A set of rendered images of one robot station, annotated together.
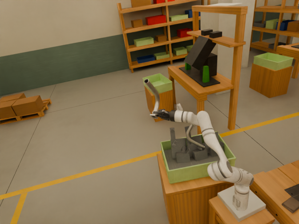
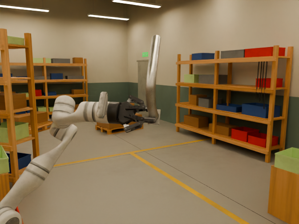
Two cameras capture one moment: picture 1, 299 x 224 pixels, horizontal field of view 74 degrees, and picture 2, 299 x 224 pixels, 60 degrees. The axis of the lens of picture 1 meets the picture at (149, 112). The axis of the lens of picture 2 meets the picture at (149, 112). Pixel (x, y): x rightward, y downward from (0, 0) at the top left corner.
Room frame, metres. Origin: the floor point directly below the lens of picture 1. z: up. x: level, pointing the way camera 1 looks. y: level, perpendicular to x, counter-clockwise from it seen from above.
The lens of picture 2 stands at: (1.93, -0.35, 1.75)
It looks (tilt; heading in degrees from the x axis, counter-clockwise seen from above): 9 degrees down; 159
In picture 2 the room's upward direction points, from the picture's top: straight up
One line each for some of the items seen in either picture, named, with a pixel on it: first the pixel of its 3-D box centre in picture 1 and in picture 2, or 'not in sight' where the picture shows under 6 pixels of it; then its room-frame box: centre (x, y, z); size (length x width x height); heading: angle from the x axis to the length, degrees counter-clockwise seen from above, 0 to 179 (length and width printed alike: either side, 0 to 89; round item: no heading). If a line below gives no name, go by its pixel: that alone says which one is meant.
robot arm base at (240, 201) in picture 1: (241, 197); not in sight; (0.86, -0.55, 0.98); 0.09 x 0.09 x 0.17; 11
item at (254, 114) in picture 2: not in sight; (221, 98); (-3.23, 3.42, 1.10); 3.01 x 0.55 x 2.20; 9
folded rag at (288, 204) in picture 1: (291, 204); not in sight; (0.79, -0.87, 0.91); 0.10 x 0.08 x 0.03; 113
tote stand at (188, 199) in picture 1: (195, 190); not in sight; (1.40, -0.35, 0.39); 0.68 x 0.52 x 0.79; 92
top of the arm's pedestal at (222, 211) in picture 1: (239, 210); not in sight; (0.86, -0.55, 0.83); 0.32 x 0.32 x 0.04; 16
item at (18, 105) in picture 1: (22, 106); not in sight; (4.90, 3.33, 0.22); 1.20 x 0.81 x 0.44; 94
